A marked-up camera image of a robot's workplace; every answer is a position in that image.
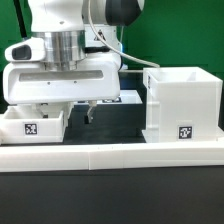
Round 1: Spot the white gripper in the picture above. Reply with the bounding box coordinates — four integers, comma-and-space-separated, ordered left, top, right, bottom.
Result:
3, 38, 121, 124

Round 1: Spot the white front drawer with tag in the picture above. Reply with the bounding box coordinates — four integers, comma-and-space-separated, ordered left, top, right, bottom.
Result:
0, 102, 74, 145

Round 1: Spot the white drawer cabinet box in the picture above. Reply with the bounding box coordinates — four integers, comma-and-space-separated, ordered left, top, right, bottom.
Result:
142, 67, 224, 143

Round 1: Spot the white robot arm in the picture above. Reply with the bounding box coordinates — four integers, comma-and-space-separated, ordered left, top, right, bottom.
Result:
3, 0, 144, 117

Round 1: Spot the white fiducial tag sheet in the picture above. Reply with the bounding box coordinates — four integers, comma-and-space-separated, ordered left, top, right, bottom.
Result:
97, 90, 142, 105

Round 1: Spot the white U-shaped fence rail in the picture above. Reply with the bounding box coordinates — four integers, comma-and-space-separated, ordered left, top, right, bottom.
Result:
0, 137, 224, 172

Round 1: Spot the white thin cable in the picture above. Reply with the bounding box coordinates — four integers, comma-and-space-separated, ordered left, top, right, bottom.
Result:
87, 0, 161, 69

